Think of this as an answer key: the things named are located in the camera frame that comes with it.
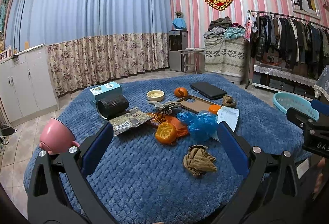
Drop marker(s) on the blue patterned sofa cover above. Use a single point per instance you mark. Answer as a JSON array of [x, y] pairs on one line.
[[321, 87]]

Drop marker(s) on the blue plastic bag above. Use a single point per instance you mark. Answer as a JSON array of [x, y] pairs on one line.
[[201, 126]]

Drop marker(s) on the halved orange peel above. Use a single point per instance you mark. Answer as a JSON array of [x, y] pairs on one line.
[[166, 133]]

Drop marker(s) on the teal tissue box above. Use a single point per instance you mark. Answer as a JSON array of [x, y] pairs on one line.
[[108, 90]]

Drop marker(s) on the small metal stool table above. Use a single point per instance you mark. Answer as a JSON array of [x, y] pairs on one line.
[[191, 59]]

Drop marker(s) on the black flat wallet case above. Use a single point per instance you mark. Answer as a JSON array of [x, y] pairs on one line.
[[208, 90]]

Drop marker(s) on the blue floral curtain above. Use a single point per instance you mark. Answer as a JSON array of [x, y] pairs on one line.
[[92, 41]]

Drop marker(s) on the grey water dispenser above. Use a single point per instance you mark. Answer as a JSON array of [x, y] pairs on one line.
[[178, 41]]

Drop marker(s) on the patterned cloth covered chest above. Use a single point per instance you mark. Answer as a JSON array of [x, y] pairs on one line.
[[227, 57]]

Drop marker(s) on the metal clothes rack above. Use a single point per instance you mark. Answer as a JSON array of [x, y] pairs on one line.
[[248, 17]]

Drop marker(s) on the whole orange tangerine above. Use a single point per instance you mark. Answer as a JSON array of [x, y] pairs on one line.
[[181, 92]]

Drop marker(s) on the blue covered water bottle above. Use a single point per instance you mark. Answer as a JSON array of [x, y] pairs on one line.
[[179, 24]]

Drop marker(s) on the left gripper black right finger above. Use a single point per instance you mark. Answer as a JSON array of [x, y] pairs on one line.
[[269, 192]]

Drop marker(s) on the brown phone case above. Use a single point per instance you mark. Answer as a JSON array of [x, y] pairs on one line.
[[196, 104]]

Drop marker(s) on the cream round lid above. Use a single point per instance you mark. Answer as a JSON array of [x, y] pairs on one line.
[[155, 95]]

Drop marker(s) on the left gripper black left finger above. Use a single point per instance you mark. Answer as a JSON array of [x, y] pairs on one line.
[[47, 198]]

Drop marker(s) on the pink ceramic cup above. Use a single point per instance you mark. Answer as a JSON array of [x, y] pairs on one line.
[[56, 137]]

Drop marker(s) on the black ribbed cylinder cup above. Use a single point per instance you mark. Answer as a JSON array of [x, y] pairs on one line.
[[111, 107]]

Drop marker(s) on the orange bottle cap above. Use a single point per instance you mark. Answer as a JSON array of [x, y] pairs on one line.
[[214, 109]]

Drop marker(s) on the white paper receipt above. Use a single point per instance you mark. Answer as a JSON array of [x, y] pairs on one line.
[[228, 115]]

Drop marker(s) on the small potted plant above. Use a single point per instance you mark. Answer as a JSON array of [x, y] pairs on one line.
[[179, 14]]

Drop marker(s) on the white cabinet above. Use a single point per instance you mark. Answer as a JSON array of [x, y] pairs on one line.
[[27, 88]]

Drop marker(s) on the printed snack packet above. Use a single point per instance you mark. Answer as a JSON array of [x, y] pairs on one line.
[[129, 119]]

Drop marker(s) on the pile of folded clothes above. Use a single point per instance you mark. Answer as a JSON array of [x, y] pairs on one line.
[[224, 27]]

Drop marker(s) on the large brown paper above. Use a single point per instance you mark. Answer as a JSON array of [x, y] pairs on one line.
[[198, 161]]

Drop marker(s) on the hanging dark clothes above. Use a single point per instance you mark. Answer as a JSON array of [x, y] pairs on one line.
[[297, 46]]

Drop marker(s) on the low lace covered bench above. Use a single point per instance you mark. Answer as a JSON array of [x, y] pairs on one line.
[[280, 80]]

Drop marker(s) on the small brown paper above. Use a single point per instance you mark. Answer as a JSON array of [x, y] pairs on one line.
[[228, 101]]

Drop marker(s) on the light blue laundry basket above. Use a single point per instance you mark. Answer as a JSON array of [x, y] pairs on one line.
[[283, 101]]

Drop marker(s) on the person's right hand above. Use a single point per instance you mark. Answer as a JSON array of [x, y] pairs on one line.
[[319, 179]]

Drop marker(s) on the blue quilted table cover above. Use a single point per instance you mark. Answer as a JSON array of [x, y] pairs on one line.
[[140, 180]]

